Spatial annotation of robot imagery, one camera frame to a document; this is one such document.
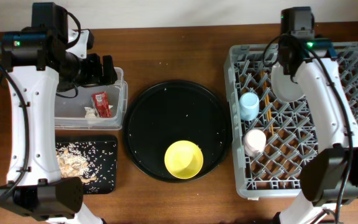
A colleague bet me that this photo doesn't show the wooden chopstick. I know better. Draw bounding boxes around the wooden chopstick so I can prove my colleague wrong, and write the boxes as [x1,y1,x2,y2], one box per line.
[264,95,274,135]
[260,70,274,135]

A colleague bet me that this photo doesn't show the yellow bowl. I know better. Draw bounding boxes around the yellow bowl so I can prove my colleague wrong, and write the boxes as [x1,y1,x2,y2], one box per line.
[164,140,204,180]

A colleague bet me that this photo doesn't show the food scraps with rice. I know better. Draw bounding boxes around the food scraps with rice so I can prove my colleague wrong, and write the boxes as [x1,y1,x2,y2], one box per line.
[55,141,117,192]

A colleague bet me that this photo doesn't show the grey dishwasher rack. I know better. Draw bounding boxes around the grey dishwasher rack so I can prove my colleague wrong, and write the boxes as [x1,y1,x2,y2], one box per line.
[224,42,358,200]

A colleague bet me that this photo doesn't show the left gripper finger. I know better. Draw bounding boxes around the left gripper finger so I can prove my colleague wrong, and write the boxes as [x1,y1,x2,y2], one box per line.
[99,70,112,85]
[103,55,117,83]

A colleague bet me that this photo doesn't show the pink cup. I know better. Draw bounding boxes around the pink cup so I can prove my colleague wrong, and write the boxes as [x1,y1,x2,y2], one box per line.
[242,129,267,157]

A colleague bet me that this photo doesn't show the grey ceramic plate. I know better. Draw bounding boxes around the grey ceramic plate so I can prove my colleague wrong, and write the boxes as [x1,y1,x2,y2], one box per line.
[271,63,304,103]

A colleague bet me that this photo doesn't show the clear plastic bin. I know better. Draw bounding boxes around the clear plastic bin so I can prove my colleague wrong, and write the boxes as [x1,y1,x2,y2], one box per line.
[55,67,128,131]

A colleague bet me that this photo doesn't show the blue cup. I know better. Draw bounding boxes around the blue cup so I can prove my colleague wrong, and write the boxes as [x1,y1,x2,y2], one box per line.
[239,92,259,121]

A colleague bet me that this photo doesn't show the black rectangular waste tray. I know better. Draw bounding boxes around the black rectangular waste tray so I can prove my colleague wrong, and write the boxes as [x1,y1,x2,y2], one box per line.
[54,134,119,195]

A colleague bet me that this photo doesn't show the red snack wrapper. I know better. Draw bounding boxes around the red snack wrapper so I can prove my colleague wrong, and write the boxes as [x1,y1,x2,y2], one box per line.
[91,91,112,118]

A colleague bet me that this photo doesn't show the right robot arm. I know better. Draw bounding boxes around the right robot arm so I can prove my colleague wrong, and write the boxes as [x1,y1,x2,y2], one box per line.
[271,7,358,223]

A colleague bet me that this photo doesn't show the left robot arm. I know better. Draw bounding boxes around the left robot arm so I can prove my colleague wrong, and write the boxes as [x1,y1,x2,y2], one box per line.
[0,2,117,223]

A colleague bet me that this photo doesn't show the round black serving tray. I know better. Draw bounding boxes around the round black serving tray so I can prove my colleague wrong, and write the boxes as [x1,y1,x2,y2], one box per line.
[122,80,232,183]

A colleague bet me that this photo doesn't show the white tissue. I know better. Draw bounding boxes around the white tissue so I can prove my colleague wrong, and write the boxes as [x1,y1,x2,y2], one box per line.
[85,105,112,118]

